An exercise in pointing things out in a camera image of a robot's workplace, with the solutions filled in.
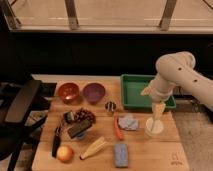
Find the small striped round object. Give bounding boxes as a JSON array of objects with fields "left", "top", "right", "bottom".
[{"left": 105, "top": 101, "right": 116, "bottom": 112}]

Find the white round container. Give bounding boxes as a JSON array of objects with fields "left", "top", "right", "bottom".
[{"left": 145, "top": 117, "right": 164, "bottom": 137}]

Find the small dark cup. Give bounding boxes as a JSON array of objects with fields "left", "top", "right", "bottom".
[{"left": 63, "top": 111, "right": 74, "bottom": 124}]

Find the orange carrot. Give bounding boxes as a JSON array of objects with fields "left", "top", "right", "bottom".
[{"left": 114, "top": 115, "right": 124, "bottom": 140}]

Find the black office chair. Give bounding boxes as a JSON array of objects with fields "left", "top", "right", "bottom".
[{"left": 0, "top": 80, "right": 56, "bottom": 171}]

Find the black handled knife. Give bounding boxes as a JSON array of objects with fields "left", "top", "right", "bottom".
[{"left": 52, "top": 126, "right": 62, "bottom": 158}]

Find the blue sponge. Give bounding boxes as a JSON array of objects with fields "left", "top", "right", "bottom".
[{"left": 114, "top": 143, "right": 128, "bottom": 168}]

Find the dark grapes bunch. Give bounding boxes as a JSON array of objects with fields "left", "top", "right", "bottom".
[{"left": 74, "top": 108, "right": 96, "bottom": 124}]

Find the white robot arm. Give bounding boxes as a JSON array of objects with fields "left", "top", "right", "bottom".
[{"left": 141, "top": 51, "right": 213, "bottom": 114}]

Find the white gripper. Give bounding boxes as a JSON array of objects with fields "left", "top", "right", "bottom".
[{"left": 140, "top": 79, "right": 174, "bottom": 120}]

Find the yellow corn cob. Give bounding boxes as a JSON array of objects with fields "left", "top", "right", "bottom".
[{"left": 80, "top": 137, "right": 108, "bottom": 160}]

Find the green plastic tray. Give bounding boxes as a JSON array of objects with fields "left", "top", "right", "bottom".
[{"left": 120, "top": 73, "right": 177, "bottom": 111}]

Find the red bowl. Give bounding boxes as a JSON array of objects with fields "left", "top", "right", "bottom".
[{"left": 57, "top": 82, "right": 80, "bottom": 103}]

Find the purple bowl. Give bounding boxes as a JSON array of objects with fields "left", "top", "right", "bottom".
[{"left": 83, "top": 83, "right": 106, "bottom": 104}]

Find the yellow onion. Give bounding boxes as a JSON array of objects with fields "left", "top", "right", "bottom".
[{"left": 56, "top": 145, "right": 74, "bottom": 163}]

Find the light blue towel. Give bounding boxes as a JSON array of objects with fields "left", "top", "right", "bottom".
[{"left": 118, "top": 115, "right": 139, "bottom": 131}]

